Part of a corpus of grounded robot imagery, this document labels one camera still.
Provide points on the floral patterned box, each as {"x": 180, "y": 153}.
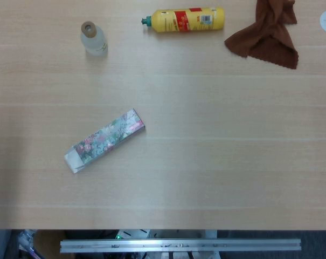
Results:
{"x": 109, "y": 137}

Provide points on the frosted glass bottle wooden cap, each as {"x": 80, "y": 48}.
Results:
{"x": 94, "y": 41}

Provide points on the yellow bottle green cap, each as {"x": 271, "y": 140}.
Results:
{"x": 184, "y": 20}

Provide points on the brown cloth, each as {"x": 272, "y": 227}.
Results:
{"x": 270, "y": 37}

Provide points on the aluminium rail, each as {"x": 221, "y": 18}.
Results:
{"x": 179, "y": 246}

